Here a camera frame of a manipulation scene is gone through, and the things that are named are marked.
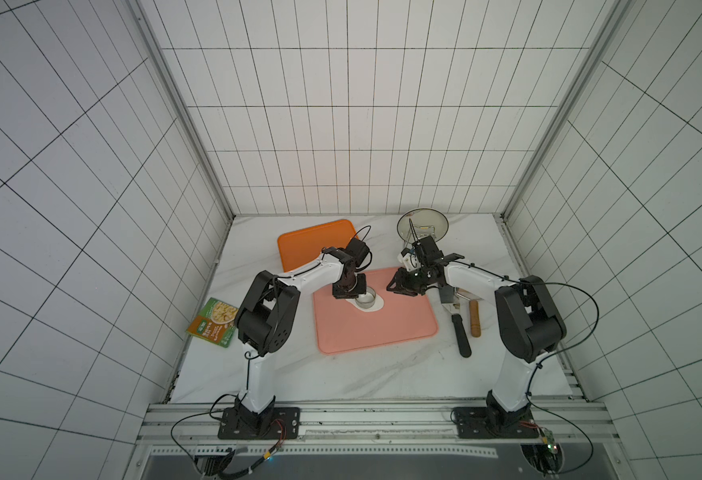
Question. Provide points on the green yellow packet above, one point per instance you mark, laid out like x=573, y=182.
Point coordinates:
x=214, y=323

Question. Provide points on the orange plastic tray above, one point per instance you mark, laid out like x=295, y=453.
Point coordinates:
x=303, y=246

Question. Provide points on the metal wire lid rack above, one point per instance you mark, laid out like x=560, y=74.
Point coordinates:
x=408, y=246

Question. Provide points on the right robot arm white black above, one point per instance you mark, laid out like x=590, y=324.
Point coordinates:
x=530, y=325

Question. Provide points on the pink plastic tray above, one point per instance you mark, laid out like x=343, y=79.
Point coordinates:
x=341, y=327

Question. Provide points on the wooden rolling pin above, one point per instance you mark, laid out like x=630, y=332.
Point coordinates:
x=474, y=313

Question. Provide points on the aluminium mounting rail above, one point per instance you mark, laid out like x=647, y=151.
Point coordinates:
x=354, y=427

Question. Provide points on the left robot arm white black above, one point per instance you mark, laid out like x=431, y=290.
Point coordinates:
x=265, y=318

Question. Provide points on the metal spatula black handle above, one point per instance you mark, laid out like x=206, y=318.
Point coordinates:
x=450, y=302

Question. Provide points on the white dough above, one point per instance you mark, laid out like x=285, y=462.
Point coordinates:
x=368, y=302

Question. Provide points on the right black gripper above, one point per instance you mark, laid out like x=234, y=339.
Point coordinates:
x=402, y=280

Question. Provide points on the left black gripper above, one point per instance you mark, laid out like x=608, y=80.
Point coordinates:
x=338, y=294

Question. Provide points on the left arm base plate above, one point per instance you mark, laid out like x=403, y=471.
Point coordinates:
x=274, y=423

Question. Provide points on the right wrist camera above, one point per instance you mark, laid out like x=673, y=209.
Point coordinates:
x=408, y=260

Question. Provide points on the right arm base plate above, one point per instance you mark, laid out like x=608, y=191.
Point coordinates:
x=488, y=423

